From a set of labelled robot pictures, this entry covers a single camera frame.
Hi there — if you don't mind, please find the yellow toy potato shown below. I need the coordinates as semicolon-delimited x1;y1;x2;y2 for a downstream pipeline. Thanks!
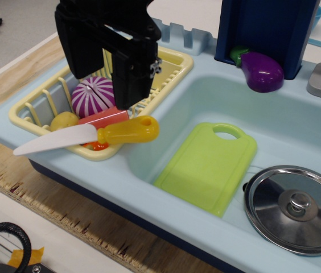
50;111;79;131

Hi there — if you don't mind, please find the green plastic cutting board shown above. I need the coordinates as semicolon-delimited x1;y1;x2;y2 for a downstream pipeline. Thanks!
154;122;257;217

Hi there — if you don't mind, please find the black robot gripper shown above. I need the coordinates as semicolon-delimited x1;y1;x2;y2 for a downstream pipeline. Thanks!
55;1;161;110

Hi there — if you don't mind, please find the yellow handled white toy knife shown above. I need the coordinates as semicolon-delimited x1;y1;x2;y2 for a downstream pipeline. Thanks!
13;116;160;156

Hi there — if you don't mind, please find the yellow dish drying rack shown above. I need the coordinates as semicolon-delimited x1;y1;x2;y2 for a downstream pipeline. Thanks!
8;47;195;162

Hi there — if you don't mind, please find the black braided cable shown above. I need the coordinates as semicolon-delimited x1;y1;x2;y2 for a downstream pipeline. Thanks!
0;222;32;271

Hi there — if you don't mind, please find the orange toy vegetable piece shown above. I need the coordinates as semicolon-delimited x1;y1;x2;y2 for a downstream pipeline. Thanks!
83;141;109;151

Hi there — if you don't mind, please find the steel pot with lid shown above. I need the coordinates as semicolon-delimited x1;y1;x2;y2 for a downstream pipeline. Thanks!
244;166;321;256

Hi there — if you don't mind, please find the purple striped toy onion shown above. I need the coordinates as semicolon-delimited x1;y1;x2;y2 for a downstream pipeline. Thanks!
71;76;116;118

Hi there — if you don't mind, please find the yellow masking tape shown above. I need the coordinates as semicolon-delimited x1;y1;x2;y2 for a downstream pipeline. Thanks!
7;247;44;268

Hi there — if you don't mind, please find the purple toy eggplant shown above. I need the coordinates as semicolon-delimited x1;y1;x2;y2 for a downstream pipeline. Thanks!
230;45;285;93

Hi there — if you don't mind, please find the dark blue sink backsplash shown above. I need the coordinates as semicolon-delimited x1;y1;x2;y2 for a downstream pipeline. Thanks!
215;0;320;80

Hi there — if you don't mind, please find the pink toy sausage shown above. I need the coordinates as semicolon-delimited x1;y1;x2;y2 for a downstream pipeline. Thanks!
79;107;129;128

